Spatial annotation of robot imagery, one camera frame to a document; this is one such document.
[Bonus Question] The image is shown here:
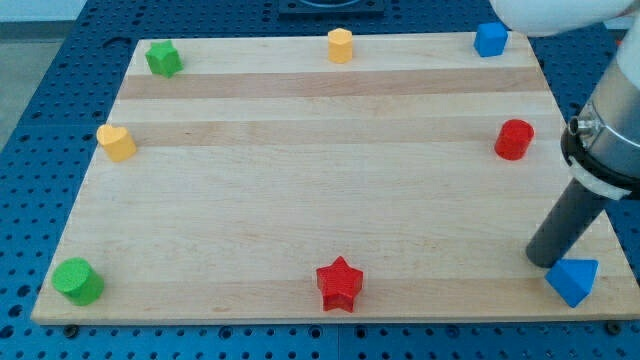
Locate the red star block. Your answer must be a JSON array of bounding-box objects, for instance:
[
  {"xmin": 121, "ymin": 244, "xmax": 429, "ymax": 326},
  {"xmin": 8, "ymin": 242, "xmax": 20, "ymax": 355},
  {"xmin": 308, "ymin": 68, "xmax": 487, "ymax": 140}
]
[{"xmin": 316, "ymin": 256, "xmax": 364, "ymax": 313}]

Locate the yellow heart block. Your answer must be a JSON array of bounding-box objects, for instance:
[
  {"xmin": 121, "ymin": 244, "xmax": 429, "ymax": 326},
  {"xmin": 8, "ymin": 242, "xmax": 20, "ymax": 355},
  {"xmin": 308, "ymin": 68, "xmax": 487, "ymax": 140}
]
[{"xmin": 96, "ymin": 124, "xmax": 137, "ymax": 162}]

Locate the blue cube block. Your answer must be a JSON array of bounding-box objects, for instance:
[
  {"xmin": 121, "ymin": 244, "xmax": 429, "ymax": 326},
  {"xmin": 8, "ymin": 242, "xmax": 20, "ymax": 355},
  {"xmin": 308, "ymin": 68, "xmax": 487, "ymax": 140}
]
[{"xmin": 474, "ymin": 22, "xmax": 508, "ymax": 57}]

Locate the green cylinder block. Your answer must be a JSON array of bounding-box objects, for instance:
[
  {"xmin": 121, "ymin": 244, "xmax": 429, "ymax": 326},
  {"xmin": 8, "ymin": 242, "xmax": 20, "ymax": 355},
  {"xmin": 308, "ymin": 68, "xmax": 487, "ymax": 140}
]
[{"xmin": 51, "ymin": 257, "xmax": 105, "ymax": 306}]

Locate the red cylinder block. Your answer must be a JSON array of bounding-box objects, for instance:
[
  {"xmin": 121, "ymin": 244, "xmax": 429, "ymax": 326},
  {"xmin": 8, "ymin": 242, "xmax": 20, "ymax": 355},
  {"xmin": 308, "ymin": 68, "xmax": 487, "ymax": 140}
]
[{"xmin": 494, "ymin": 119, "xmax": 535, "ymax": 161}]

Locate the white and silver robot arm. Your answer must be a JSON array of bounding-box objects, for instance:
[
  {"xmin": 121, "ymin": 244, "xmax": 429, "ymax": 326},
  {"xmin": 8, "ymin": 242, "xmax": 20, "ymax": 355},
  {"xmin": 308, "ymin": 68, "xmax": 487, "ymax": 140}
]
[{"xmin": 490, "ymin": 0, "xmax": 639, "ymax": 200}]

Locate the light wooden board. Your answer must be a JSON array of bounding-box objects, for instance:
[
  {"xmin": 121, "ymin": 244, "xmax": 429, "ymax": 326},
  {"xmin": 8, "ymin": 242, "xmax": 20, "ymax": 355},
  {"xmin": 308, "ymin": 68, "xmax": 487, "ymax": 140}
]
[{"xmin": 32, "ymin": 32, "xmax": 639, "ymax": 325}]

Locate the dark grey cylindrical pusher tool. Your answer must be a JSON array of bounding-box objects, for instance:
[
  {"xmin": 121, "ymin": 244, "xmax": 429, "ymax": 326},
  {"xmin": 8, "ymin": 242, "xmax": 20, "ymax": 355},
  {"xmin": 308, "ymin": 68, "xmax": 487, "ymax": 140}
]
[{"xmin": 526, "ymin": 179, "xmax": 610, "ymax": 268}]

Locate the yellow hexagon block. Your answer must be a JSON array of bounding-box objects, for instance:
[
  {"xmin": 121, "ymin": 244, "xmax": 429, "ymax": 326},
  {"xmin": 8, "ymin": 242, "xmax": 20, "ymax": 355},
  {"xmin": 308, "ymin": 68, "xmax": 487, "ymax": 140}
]
[{"xmin": 327, "ymin": 28, "xmax": 353, "ymax": 64}]

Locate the green star block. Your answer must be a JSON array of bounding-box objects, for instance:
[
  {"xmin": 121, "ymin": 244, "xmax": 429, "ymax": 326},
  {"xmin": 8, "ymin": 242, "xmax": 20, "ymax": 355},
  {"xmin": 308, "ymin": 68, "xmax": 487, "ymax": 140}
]
[{"xmin": 145, "ymin": 40, "xmax": 183, "ymax": 78}]

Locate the blue triangular prism block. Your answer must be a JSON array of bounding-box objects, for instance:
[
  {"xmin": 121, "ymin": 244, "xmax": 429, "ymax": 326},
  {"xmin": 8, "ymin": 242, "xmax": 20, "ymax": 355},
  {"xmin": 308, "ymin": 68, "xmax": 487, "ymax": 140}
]
[{"xmin": 545, "ymin": 259, "xmax": 599, "ymax": 308}]

